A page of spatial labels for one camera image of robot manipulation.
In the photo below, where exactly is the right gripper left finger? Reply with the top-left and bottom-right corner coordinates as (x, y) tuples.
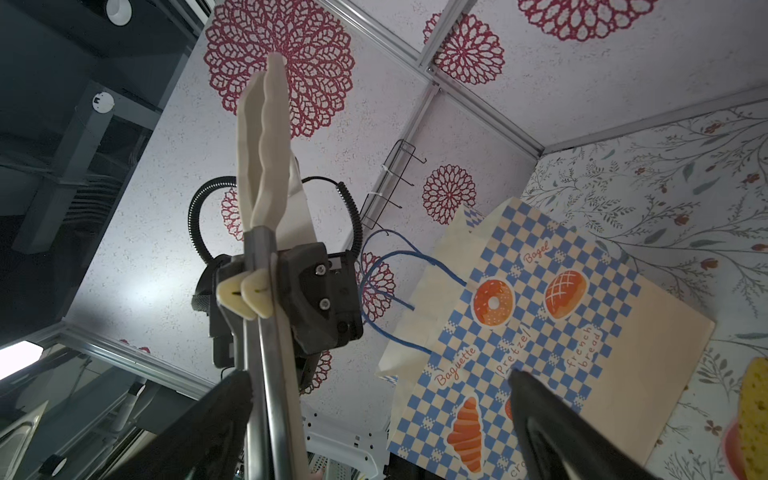
(107, 371), (252, 480)

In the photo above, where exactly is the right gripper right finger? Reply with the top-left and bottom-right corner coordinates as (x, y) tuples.
(508, 370), (654, 480)

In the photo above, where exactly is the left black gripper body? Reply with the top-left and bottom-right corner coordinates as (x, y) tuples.
(191, 239), (363, 393)

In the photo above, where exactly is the blue checkered paper bag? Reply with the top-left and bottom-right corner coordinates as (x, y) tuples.
(380, 198), (714, 479)

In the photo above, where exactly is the pink plastic tray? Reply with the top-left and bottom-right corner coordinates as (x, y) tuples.
(722, 420), (747, 480)

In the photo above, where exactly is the green-brown round toast slice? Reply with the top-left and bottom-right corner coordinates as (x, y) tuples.
(738, 357), (767, 480)

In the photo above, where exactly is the black wire rack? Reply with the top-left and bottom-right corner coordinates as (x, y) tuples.
(360, 139), (427, 233)

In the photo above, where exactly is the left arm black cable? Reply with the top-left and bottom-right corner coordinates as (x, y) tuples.
(187, 175), (365, 265)

